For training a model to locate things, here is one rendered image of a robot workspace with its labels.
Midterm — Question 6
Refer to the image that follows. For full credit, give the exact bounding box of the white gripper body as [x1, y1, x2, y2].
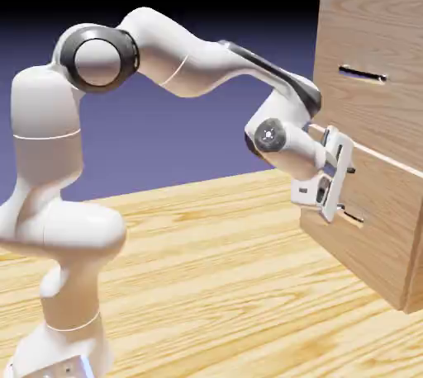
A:
[319, 125, 355, 224]

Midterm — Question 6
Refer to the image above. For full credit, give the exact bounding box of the wood drawer front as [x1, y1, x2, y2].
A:
[299, 129, 423, 312]
[311, 0, 423, 177]

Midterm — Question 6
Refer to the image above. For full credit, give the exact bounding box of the light wood cabinet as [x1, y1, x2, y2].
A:
[299, 0, 423, 315]

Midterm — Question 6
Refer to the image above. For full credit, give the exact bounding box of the dark metal drawer handle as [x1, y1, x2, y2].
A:
[338, 64, 388, 85]
[341, 208, 365, 226]

